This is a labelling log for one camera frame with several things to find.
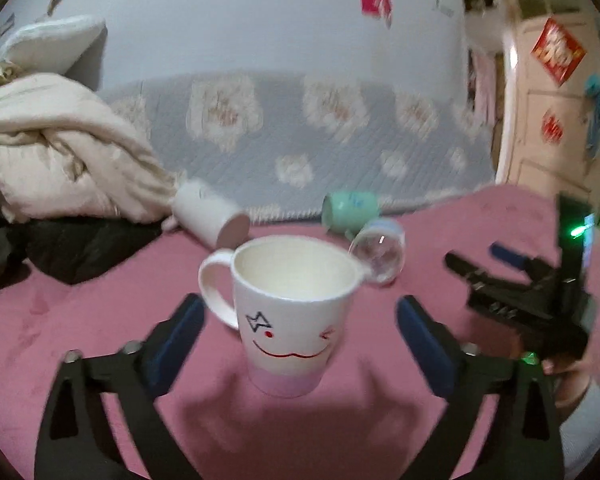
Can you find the pink hanging cloth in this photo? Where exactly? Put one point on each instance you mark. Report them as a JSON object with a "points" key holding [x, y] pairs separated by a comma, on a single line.
{"points": [[482, 87]]}

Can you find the clear glass cup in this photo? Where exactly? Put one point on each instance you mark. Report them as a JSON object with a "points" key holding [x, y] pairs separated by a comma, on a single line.
{"points": [[380, 252]]}

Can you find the dark cloth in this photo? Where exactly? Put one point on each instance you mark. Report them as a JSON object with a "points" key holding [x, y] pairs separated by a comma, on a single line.
{"points": [[80, 250]]}

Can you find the person's right forearm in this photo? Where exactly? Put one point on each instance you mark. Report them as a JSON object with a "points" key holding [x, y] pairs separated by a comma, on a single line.
{"points": [[592, 430]]}

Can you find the white smiley face mug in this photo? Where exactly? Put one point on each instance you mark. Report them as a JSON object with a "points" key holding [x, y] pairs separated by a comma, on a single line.
{"points": [[290, 310]]}

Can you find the beige comforter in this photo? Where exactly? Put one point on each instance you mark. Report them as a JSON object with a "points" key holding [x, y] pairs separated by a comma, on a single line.
{"points": [[55, 155]]}

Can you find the green cup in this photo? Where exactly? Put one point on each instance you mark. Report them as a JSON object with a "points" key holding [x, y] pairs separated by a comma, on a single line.
{"points": [[349, 210]]}

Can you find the white pillow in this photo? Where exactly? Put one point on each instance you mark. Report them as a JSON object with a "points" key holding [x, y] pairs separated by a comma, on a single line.
{"points": [[50, 45]]}

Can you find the small red paper decoration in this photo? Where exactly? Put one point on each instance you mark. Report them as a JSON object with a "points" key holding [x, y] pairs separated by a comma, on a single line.
{"points": [[552, 129]]}

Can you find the cream wardrobe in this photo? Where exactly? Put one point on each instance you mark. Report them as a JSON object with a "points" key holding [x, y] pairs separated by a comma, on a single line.
{"points": [[545, 150]]}

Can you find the blue hanging item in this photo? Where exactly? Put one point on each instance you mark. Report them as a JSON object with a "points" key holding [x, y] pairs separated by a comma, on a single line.
{"points": [[597, 110]]}

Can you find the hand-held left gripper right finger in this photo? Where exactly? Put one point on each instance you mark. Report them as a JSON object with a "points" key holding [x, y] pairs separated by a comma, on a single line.
{"points": [[426, 351]]}

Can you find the person's right hand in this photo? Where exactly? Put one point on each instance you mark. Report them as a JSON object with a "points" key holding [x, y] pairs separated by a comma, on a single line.
{"points": [[566, 366]]}

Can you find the white cup with pink base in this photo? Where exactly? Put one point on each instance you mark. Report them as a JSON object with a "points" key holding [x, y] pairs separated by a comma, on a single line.
{"points": [[211, 216]]}

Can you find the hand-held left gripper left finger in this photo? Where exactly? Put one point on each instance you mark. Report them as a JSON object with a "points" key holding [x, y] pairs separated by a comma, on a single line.
{"points": [[174, 346]]}

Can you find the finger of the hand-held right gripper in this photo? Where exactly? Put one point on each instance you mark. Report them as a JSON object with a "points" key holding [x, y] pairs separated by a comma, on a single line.
{"points": [[507, 254], [462, 266]]}

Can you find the large red paper decoration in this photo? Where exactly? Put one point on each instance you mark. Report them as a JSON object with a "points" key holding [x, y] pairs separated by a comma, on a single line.
{"points": [[557, 51]]}

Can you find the grey floral bed sheet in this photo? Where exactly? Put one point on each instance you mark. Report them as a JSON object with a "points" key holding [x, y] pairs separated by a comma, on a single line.
{"points": [[330, 160]]}

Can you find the pink blanket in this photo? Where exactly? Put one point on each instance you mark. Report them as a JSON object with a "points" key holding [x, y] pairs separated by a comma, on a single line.
{"points": [[55, 340]]}

